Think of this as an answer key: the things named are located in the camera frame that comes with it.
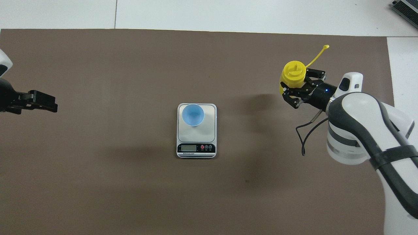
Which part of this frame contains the light blue plastic cup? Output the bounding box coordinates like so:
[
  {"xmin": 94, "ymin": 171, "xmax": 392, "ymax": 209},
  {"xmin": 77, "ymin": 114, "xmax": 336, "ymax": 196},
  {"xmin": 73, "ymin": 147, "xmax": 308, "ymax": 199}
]
[{"xmin": 182, "ymin": 103, "xmax": 205, "ymax": 127}]

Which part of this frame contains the silver digital kitchen scale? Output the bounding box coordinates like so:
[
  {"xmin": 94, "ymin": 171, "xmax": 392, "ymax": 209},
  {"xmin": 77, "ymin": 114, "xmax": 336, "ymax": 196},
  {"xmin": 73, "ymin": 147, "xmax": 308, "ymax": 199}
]
[{"xmin": 177, "ymin": 103, "xmax": 217, "ymax": 159}]

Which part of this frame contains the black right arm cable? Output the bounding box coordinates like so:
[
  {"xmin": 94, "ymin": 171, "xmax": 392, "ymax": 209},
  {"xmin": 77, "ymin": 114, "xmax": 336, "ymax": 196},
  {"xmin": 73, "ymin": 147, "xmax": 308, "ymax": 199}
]
[{"xmin": 296, "ymin": 109, "xmax": 329, "ymax": 156}]

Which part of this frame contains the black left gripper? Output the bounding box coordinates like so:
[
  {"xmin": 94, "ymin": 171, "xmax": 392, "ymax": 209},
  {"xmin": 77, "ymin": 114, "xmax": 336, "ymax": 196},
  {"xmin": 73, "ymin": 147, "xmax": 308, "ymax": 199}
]
[{"xmin": 0, "ymin": 78, "xmax": 58, "ymax": 115}]

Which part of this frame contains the brown paper table mat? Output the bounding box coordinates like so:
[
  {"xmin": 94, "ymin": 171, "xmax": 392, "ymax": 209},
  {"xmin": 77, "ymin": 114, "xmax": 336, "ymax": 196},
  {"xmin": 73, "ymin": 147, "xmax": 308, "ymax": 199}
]
[{"xmin": 0, "ymin": 29, "xmax": 395, "ymax": 235}]

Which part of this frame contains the silver ribbed metal device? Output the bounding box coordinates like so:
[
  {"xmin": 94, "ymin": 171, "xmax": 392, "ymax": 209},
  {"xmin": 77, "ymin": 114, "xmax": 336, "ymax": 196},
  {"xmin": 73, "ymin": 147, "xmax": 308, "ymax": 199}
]
[{"xmin": 392, "ymin": 0, "xmax": 418, "ymax": 30}]

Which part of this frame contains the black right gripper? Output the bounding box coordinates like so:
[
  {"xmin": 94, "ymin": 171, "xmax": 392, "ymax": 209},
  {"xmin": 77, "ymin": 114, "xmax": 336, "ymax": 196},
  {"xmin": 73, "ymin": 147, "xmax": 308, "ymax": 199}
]
[{"xmin": 281, "ymin": 68, "xmax": 337, "ymax": 111}]

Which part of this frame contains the yellow squeeze bottle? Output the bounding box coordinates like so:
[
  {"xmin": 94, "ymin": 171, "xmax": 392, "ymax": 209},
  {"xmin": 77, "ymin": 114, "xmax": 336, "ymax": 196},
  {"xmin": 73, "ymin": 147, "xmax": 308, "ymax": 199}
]
[{"xmin": 279, "ymin": 45, "xmax": 330, "ymax": 95}]

